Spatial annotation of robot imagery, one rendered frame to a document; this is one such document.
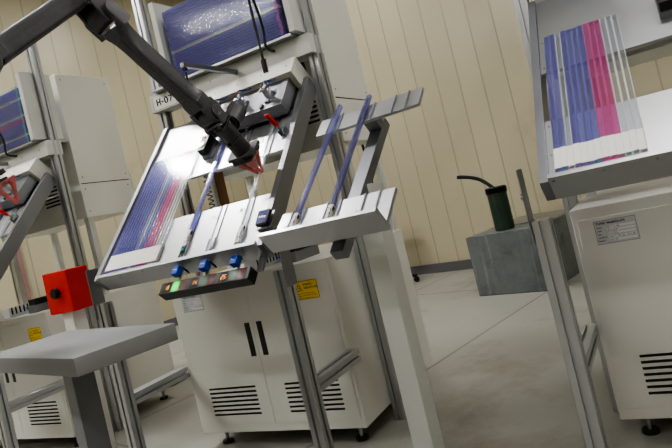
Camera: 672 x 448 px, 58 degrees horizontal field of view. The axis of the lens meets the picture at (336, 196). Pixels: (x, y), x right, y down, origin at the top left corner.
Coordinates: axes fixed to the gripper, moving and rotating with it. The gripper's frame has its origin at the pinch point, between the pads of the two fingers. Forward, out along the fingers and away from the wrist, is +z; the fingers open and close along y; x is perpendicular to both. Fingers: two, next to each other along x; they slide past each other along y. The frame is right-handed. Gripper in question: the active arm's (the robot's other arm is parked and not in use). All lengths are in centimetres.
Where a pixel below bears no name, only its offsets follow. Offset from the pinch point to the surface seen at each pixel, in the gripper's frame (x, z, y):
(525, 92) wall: -252, 185, -29
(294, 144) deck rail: -9.6, 1.2, -9.9
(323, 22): -72, -5, -10
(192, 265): 30.5, 4.2, 17.9
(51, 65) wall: -269, 15, 347
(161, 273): 30.5, 4.7, 31.5
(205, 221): 15.2, 1.7, 17.4
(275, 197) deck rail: 13.7, 1.0, -10.0
